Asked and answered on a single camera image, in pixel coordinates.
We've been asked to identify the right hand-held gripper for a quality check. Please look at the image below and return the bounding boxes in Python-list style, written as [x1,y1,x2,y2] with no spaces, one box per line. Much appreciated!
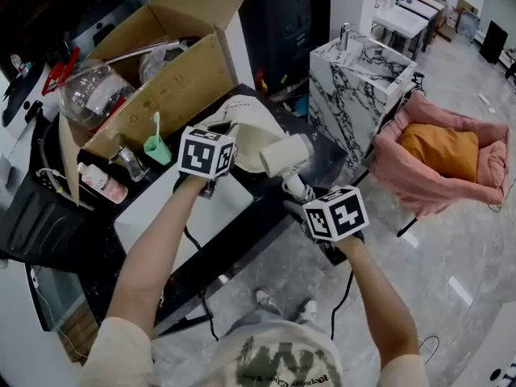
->
[283,184,370,267]

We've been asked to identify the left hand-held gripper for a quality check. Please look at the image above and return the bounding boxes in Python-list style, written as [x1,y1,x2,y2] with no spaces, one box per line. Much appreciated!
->
[177,121,238,200]

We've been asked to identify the cream cloth bag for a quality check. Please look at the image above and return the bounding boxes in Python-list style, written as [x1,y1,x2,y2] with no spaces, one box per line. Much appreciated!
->
[206,94,292,173]

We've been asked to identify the person's right forearm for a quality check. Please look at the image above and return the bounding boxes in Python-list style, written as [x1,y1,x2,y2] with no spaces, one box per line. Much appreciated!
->
[334,233,421,369]

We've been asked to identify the person's left forearm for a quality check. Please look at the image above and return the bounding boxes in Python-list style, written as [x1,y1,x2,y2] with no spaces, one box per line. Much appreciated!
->
[110,173,206,341]

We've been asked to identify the clear plastic bag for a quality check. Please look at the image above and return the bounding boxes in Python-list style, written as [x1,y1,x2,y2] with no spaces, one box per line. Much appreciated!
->
[138,42,190,87]

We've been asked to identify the green plastic cup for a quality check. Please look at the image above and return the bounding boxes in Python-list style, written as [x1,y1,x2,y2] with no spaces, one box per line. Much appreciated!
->
[143,135,171,165]

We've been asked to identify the brown cardboard box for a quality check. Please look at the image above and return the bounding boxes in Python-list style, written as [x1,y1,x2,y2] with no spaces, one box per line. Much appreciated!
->
[58,0,264,208]

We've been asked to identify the white sink basin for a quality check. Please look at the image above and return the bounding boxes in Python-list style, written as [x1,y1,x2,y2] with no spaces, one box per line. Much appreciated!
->
[113,162,255,274]

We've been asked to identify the person's right shoe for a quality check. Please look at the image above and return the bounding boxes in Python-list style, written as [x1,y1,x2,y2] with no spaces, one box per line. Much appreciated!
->
[295,296,318,324]

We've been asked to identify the person's shoe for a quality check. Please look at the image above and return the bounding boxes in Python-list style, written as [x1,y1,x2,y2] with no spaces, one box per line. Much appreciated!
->
[253,288,284,318]
[295,296,318,324]

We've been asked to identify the pink shower gel bottle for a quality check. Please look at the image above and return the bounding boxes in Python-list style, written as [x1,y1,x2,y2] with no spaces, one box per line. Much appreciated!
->
[76,160,129,206]

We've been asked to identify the marble pattern sink cabinet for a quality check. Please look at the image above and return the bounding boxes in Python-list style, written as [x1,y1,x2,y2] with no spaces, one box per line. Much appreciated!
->
[307,37,418,173]

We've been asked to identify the person's left shoe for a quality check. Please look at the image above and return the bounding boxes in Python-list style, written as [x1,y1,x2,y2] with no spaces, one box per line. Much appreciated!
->
[253,288,284,318]

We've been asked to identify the orange cushion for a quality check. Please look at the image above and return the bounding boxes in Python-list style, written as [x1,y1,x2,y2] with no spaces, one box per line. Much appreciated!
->
[398,123,481,184]

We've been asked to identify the metal tube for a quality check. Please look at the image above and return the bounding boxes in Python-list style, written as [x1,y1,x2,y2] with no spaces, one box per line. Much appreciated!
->
[103,40,181,65]

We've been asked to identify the person's grey trousers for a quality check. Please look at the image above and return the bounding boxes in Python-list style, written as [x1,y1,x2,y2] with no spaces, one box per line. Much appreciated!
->
[224,307,320,339]

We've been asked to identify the tall black cabinet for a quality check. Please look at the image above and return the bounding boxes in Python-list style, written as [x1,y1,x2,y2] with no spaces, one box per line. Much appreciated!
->
[236,0,332,97]

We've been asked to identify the person's printed white t-shirt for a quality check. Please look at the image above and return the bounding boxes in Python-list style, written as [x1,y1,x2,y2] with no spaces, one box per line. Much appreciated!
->
[77,315,429,387]

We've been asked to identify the black appliance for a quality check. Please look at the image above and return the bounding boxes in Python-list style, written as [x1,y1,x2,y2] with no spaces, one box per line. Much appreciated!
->
[0,166,123,274]

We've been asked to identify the white and black device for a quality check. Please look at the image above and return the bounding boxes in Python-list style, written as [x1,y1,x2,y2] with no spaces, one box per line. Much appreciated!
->
[0,54,62,129]

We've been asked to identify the white table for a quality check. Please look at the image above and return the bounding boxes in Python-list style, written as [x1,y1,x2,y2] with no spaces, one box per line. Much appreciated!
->
[372,3,430,56]
[398,0,445,28]

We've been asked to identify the small clear drink bottle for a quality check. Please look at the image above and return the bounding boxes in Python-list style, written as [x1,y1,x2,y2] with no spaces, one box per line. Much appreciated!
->
[9,52,26,77]

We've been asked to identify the white cabinet with holes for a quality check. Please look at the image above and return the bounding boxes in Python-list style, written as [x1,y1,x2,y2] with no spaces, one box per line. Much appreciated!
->
[474,307,516,387]

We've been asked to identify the wooden boards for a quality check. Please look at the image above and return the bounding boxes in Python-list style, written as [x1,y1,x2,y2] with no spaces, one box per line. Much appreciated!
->
[59,299,101,363]

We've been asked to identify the black box speaker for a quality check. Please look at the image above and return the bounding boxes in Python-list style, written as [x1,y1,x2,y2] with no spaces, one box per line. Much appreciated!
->
[479,19,510,65]

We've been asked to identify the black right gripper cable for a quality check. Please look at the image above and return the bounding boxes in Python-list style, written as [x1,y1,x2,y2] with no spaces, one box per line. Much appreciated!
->
[330,269,356,341]

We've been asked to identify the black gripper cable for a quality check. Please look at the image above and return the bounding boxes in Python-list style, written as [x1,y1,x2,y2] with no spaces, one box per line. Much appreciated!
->
[330,269,356,341]
[182,223,222,343]

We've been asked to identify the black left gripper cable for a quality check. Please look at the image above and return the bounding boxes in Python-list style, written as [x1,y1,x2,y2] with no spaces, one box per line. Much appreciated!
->
[182,223,222,343]

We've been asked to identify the thin white cable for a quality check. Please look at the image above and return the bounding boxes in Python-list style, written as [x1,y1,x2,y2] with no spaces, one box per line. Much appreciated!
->
[29,267,82,359]

